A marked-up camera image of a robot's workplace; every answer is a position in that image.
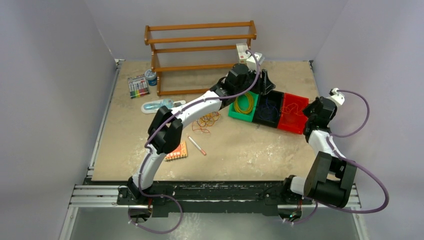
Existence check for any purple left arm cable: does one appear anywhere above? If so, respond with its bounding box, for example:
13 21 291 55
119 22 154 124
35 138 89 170
137 49 262 200

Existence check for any black plastic bin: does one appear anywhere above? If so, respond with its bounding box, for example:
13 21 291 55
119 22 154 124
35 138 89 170
252 90 284 129

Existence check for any marker pen set pack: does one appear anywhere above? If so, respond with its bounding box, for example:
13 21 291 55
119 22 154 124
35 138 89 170
127 74 150 99

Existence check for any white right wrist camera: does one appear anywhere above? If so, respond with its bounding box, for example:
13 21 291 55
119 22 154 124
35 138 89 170
328 87 345 107

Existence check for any white cardboard box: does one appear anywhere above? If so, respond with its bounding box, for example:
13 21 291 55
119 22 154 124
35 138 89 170
235 43 251 64

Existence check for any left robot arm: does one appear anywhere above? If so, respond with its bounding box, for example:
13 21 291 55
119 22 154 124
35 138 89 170
127 63 276 205

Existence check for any blue toothbrush blister pack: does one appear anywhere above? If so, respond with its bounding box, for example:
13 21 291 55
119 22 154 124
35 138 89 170
140 98 186 114

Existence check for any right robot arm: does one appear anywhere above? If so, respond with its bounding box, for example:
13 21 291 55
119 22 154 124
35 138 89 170
280 93 357 208

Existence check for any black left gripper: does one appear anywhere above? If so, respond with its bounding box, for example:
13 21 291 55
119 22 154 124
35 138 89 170
234 66 274 96

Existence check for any red plastic bin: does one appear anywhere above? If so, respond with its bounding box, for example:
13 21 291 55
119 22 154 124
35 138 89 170
277 93 309 135

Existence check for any orange snack packet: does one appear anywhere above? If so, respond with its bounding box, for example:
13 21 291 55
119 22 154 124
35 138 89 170
164 141 188 162

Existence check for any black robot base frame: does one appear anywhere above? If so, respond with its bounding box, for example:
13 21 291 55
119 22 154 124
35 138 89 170
117 178 314 218

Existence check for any green plastic bin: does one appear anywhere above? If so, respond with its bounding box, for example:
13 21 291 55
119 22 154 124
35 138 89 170
228 91 259 122

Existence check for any yellow cable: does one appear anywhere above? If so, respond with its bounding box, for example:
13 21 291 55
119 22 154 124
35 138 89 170
233 92 256 116
202 111 222 127

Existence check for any blue round tin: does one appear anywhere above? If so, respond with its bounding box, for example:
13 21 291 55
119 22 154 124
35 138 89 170
144 69 158 86

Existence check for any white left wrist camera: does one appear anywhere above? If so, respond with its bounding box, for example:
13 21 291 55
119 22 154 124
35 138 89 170
246 52 265 71

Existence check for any red marker pen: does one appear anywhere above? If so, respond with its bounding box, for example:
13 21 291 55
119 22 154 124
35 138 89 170
187 136 207 156

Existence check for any wooden shelf rack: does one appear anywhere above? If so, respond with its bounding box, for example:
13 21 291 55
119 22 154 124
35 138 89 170
144 20 257 96

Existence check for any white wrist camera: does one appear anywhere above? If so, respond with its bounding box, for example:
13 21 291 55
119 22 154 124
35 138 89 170
328 87 345 107
246 52 265 71

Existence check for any yellow coiled cable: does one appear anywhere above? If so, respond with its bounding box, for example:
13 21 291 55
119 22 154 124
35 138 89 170
233 92 256 116

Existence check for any aluminium rail frame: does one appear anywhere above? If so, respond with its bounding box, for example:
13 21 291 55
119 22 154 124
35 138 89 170
70 63 359 229

